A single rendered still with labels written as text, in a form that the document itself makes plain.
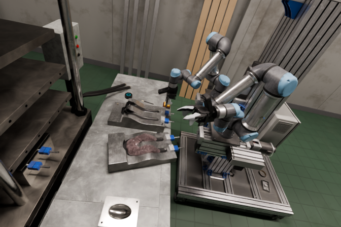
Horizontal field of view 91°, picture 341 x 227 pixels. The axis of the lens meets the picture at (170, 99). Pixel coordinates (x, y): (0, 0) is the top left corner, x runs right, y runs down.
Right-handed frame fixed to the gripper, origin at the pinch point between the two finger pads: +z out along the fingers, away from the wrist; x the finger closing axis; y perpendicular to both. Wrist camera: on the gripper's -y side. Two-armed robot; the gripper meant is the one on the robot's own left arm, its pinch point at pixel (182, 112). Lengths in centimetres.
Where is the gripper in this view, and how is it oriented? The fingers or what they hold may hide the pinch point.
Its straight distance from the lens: 82.5
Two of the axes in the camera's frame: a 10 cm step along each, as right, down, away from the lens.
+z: -9.2, 0.7, -3.9
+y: -1.5, 8.5, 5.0
